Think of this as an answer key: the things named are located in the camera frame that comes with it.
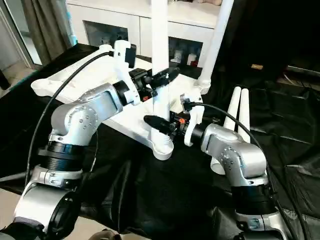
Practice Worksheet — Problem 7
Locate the black box with yellow label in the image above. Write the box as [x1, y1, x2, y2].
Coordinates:
[211, 0, 289, 76]

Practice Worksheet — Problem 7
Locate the white plastic table top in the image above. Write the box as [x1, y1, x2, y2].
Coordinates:
[30, 44, 214, 161]

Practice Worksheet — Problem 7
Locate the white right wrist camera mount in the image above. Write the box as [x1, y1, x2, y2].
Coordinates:
[178, 92, 205, 147]

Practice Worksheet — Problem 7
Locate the white glass-door cabinet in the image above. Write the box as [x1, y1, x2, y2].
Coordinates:
[66, 0, 222, 66]

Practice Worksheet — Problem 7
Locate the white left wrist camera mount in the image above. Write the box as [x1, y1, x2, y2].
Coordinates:
[113, 39, 141, 106]

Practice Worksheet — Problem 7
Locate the black plastic mat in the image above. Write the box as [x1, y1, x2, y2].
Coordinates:
[0, 42, 320, 240]

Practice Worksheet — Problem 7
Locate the white plastic table leg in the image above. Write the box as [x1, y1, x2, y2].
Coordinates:
[147, 0, 175, 154]
[239, 88, 254, 145]
[198, 0, 235, 95]
[209, 87, 243, 175]

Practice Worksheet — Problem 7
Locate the grey-brown curtain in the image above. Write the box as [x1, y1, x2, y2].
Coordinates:
[21, 0, 76, 64]

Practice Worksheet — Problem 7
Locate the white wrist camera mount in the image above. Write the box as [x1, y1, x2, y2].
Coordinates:
[178, 92, 205, 147]
[113, 39, 141, 106]

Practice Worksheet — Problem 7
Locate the dark metal rail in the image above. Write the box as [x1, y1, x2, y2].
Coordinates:
[286, 64, 320, 74]

